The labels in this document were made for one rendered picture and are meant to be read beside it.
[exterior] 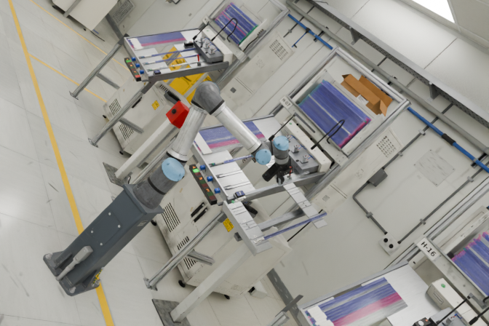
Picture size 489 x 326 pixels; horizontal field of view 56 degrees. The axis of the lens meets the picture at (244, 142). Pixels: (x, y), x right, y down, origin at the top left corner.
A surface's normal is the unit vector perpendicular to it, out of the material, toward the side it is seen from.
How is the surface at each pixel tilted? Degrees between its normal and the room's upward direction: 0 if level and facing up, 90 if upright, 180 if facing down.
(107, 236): 90
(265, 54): 90
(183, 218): 90
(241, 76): 90
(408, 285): 45
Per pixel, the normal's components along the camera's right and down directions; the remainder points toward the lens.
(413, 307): 0.12, -0.78
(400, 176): -0.55, -0.40
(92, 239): -0.28, -0.10
